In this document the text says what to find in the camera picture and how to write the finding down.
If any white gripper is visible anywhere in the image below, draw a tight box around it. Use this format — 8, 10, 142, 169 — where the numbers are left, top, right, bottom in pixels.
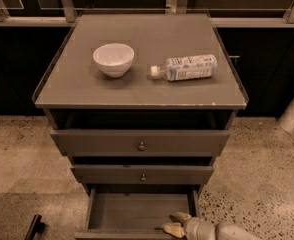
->
162, 212, 216, 240

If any grey bottom drawer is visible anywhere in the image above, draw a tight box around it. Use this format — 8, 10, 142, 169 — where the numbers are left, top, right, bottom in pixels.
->
75, 185, 199, 240

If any grey drawer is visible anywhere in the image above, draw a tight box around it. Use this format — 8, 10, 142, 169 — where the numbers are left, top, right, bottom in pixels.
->
51, 129, 229, 157
75, 185, 199, 240
71, 165, 213, 185

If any grey middle drawer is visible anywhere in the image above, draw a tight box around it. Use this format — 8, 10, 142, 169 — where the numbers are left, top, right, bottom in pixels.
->
71, 165, 213, 185

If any grey drawer cabinet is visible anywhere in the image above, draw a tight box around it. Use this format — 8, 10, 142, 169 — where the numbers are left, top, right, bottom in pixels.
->
31, 13, 250, 207

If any grey top drawer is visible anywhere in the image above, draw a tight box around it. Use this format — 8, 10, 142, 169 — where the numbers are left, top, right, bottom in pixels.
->
51, 129, 229, 157

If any black object on floor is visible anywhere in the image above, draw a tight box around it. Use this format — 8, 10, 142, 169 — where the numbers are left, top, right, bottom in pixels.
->
24, 214, 45, 240

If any clear plastic water bottle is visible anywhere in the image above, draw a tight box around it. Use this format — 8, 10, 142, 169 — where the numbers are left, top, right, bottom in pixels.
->
149, 54, 218, 82

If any white ceramic bowl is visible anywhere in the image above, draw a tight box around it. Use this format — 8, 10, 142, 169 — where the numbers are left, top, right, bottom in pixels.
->
93, 43, 135, 78

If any metal railing frame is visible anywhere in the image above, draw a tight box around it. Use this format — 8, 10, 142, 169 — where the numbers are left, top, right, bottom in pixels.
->
0, 0, 294, 28

